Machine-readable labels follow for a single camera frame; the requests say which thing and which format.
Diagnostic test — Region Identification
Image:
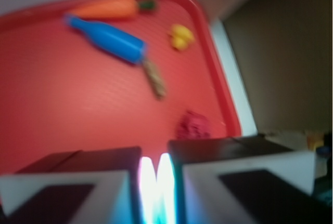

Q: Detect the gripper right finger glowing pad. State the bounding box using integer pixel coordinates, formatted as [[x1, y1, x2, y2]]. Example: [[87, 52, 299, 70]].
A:
[[168, 136, 332, 223]]

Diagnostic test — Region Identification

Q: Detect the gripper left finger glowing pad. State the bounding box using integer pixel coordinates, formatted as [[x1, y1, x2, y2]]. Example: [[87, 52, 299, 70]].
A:
[[1, 146, 158, 223]]

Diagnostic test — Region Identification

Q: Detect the red paper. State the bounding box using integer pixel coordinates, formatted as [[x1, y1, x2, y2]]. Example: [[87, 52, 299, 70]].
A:
[[175, 111, 212, 140]]

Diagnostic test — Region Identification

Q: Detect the brown wood bark piece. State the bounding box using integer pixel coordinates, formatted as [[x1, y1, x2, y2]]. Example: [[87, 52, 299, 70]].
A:
[[142, 58, 167, 99]]

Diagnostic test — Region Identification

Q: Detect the red plastic tray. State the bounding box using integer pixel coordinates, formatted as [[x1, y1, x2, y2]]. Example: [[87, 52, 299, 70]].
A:
[[1, 0, 241, 174]]

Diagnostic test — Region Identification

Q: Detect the blue toy bottle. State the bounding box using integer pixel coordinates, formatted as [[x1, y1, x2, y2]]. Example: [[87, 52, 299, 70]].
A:
[[65, 15, 147, 65]]

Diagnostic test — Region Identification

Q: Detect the yellow rubber duck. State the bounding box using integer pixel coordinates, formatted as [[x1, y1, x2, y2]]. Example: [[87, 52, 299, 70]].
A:
[[169, 24, 195, 51]]

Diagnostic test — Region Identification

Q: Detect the orange toy carrot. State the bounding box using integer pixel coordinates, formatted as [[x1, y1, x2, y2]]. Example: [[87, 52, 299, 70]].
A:
[[68, 0, 157, 19]]

